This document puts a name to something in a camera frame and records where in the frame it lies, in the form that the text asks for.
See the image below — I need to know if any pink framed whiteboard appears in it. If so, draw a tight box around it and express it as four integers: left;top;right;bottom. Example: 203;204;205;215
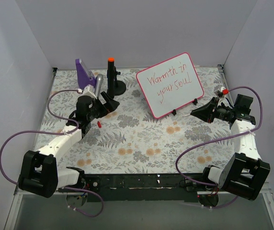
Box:
136;52;204;119

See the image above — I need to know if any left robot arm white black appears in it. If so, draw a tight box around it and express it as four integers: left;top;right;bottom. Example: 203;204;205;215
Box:
18;92;120;198

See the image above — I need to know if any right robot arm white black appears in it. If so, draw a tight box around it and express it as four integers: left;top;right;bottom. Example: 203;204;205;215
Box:
191;94;270;200

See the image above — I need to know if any black flashlight orange tip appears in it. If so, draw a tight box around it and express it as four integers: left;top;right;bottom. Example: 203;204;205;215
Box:
107;57;114;99

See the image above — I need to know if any black round stand base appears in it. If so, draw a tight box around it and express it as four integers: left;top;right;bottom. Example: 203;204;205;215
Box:
114;68;126;96

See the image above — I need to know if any silver microphone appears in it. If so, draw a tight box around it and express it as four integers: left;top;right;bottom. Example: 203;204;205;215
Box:
94;74;103;98

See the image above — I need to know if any purple wedge stand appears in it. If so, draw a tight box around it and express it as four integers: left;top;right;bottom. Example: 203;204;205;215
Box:
75;58;96;90

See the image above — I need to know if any floral table mat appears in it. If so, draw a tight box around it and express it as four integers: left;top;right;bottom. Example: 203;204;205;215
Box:
28;68;250;175

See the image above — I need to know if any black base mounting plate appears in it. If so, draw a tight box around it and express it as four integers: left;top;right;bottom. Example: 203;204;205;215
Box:
58;173;230;203

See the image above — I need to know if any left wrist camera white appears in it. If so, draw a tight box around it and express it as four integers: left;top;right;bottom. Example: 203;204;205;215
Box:
77;85;97;99

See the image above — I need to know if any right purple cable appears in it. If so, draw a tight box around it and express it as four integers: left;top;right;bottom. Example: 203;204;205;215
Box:
175;86;263;209

